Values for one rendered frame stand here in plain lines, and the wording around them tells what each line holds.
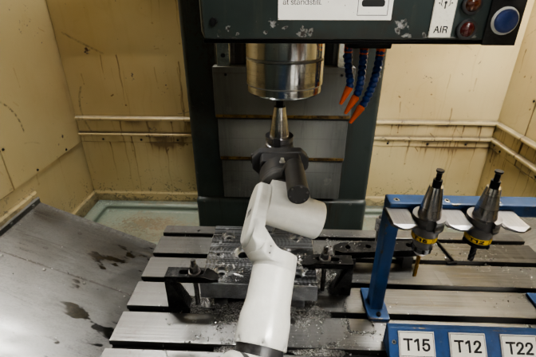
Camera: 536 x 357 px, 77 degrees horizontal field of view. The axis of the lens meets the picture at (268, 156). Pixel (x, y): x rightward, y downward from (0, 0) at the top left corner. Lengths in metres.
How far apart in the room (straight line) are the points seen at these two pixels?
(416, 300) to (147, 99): 1.36
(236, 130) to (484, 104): 1.16
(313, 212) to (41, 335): 0.98
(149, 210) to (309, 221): 1.46
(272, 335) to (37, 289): 1.03
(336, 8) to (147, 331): 0.81
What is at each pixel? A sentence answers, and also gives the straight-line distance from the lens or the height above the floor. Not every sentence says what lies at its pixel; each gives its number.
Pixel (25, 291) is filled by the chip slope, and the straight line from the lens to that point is 1.40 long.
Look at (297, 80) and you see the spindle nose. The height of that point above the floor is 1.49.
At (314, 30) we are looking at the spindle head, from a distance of 0.51.
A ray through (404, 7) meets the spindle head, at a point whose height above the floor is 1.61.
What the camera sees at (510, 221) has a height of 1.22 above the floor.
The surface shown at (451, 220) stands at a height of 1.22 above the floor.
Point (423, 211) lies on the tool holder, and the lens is 0.75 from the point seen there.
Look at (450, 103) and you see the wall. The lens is 1.78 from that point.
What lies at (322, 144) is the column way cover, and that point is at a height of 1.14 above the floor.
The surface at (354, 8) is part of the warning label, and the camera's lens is 0.52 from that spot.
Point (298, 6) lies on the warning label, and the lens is 0.51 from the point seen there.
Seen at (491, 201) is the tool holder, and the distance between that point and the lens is 0.79.
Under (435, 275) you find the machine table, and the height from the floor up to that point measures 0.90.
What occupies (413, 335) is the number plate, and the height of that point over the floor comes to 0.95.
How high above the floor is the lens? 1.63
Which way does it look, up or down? 25 degrees down
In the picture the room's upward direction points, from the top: straight up
